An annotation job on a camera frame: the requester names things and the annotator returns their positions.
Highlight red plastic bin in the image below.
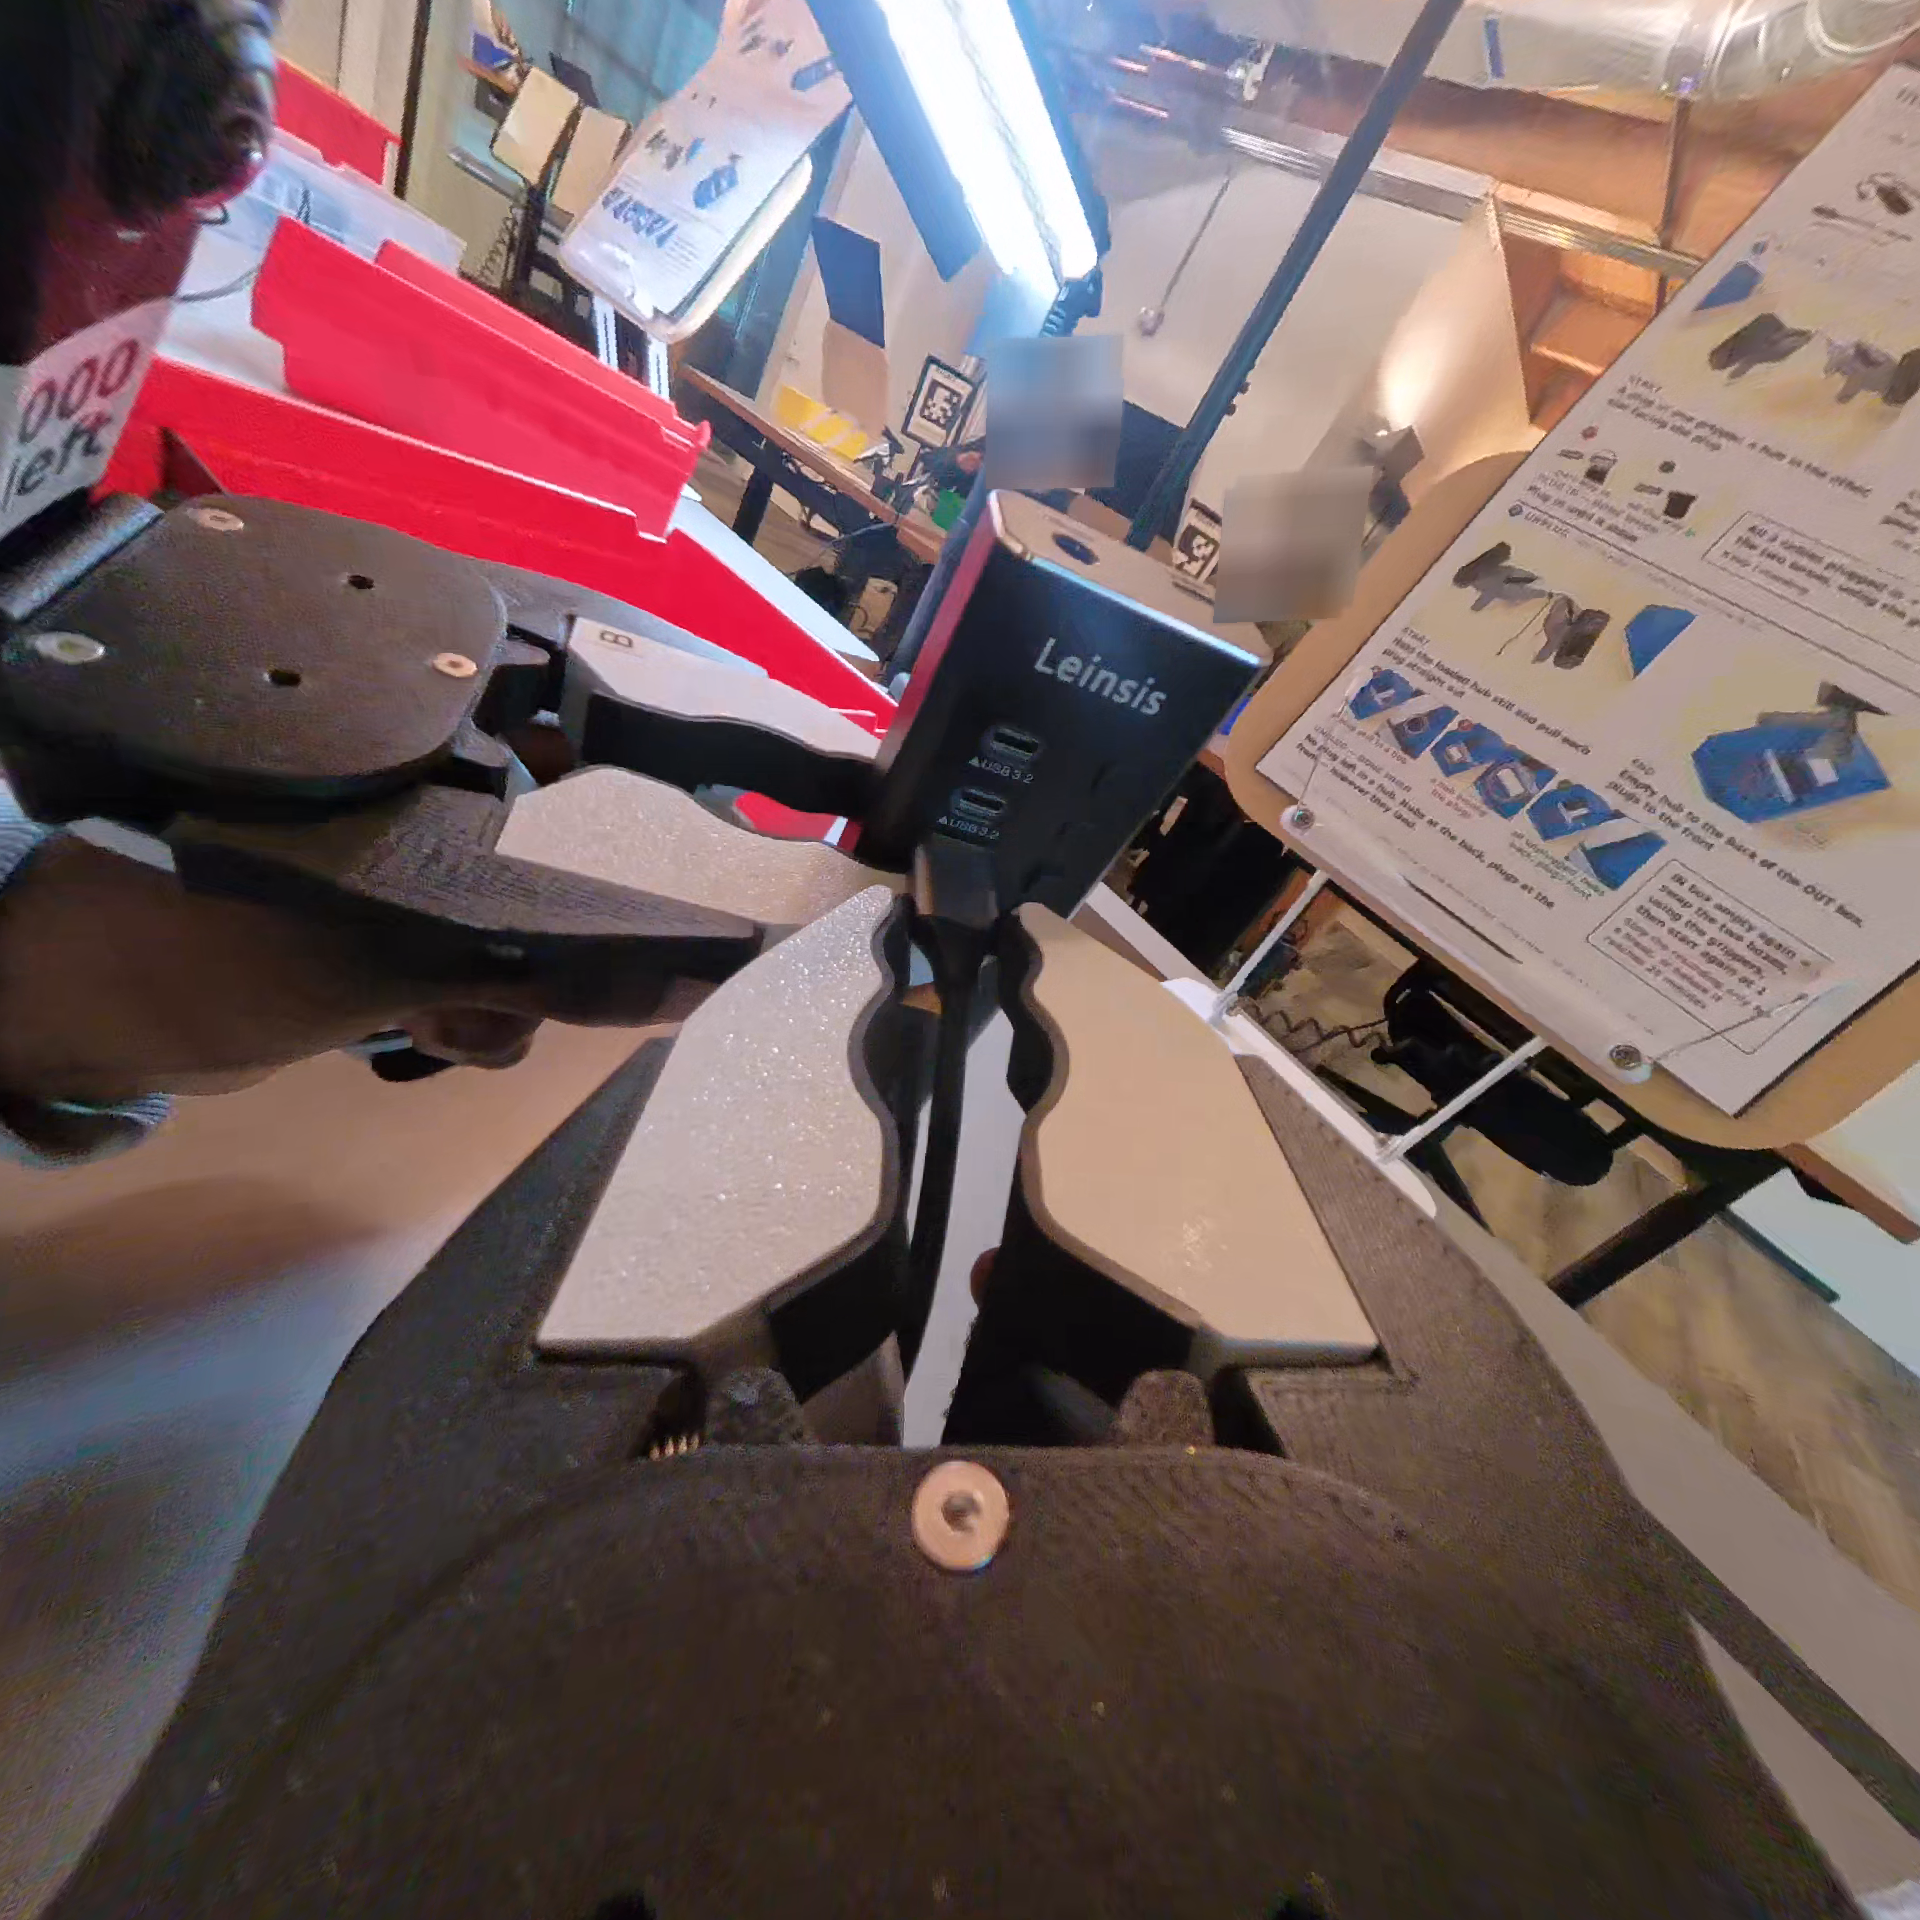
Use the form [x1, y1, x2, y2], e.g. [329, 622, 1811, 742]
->
[95, 358, 903, 736]
[246, 214, 711, 542]
[269, 58, 403, 186]

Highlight small yellow bins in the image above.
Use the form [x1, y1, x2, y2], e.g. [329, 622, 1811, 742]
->
[773, 381, 875, 460]

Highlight black usb cable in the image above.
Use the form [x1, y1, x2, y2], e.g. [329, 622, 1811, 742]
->
[896, 836, 1008, 1373]

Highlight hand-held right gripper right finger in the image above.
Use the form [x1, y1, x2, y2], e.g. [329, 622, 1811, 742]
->
[949, 900, 1382, 1444]

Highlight black light stand pole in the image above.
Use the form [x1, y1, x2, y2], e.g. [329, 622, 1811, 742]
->
[1123, 0, 1465, 549]

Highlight white poster stand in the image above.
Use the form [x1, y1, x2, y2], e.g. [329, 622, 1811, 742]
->
[1161, 866, 1550, 1186]

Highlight black metal usb hub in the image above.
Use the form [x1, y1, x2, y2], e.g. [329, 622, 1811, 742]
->
[851, 486, 1266, 922]

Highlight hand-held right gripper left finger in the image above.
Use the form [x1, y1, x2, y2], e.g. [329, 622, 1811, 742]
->
[534, 884, 915, 1402]

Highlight instruction poster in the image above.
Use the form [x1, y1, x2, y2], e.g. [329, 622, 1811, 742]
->
[1257, 66, 1920, 1120]
[562, 0, 856, 324]

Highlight white led light bar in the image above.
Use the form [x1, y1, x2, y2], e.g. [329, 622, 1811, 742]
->
[806, 0, 1106, 302]

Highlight silver ventilation duct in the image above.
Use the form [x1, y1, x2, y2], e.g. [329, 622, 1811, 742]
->
[1410, 0, 1920, 98]

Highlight person's left hand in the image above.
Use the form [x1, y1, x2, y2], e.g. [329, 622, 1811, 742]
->
[0, 832, 544, 1164]

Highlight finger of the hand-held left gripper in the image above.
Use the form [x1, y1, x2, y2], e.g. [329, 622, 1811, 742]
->
[496, 766, 879, 943]
[560, 615, 889, 823]

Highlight beige poster backing board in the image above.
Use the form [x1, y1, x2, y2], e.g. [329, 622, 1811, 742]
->
[1222, 194, 1920, 1162]

